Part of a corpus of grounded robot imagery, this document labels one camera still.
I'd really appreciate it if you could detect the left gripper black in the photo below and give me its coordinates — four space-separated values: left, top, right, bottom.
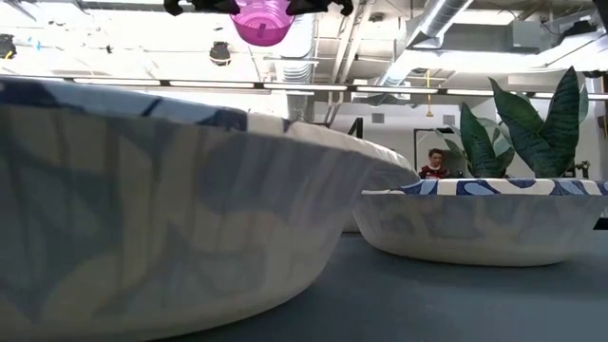
163 0 355 17

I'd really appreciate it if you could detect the purple plastic bowl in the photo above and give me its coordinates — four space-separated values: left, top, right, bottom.
229 0 295 48

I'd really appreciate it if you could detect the black ceiling dome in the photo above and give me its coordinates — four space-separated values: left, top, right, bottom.
208 41 233 67

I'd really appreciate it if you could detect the black ceiling fixture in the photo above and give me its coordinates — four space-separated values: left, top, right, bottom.
0 33 18 61

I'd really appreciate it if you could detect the person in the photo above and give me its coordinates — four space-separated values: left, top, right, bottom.
417 147 452 181

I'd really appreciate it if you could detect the snake plant in white pot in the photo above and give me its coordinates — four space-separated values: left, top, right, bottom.
488 66 591 180
435 102 518 180

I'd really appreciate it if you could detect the blue grey table mat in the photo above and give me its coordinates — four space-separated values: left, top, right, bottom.
156 231 608 342

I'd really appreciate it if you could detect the silver corrugated air duct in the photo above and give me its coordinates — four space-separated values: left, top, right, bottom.
274 12 318 123

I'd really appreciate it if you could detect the long ceiling light rail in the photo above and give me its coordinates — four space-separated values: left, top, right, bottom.
0 74 608 102

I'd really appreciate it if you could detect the silver smooth air duct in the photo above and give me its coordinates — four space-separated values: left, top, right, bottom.
379 0 476 86

